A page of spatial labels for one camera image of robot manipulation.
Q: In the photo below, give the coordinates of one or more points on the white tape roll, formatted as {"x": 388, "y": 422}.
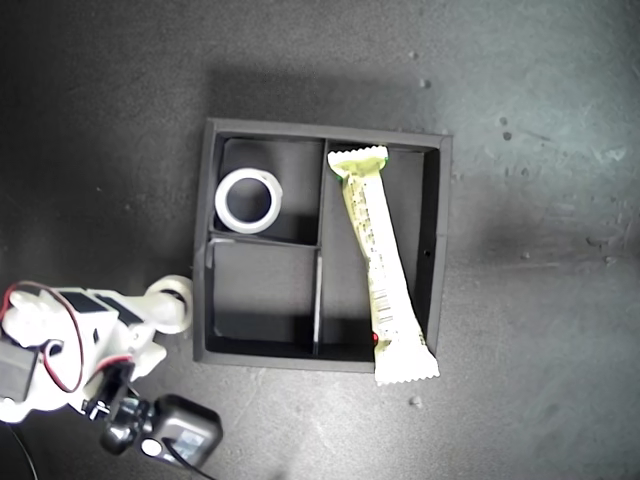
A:
{"x": 175, "y": 281}
{"x": 247, "y": 227}

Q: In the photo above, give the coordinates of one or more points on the black tray with wells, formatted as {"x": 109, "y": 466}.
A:
{"x": 270, "y": 290}

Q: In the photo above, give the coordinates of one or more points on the snack bar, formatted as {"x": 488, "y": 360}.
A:
{"x": 380, "y": 260}

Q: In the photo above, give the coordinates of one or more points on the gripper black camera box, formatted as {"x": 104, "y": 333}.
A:
{"x": 185, "y": 425}

